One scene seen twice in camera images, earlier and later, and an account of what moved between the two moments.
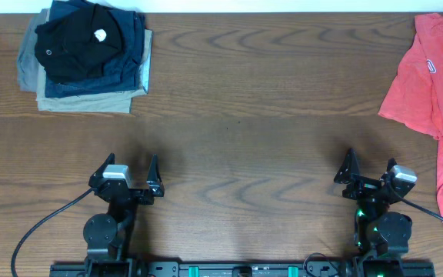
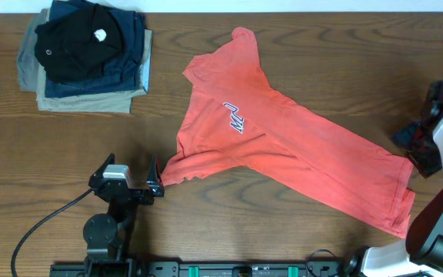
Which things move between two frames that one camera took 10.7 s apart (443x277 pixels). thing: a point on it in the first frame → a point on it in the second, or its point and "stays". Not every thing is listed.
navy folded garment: x=119 y=75 stays
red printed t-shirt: x=429 y=95 → x=233 y=117
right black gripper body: x=363 y=188 → x=421 y=149
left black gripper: x=154 y=188 stays
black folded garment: x=78 y=45 stays
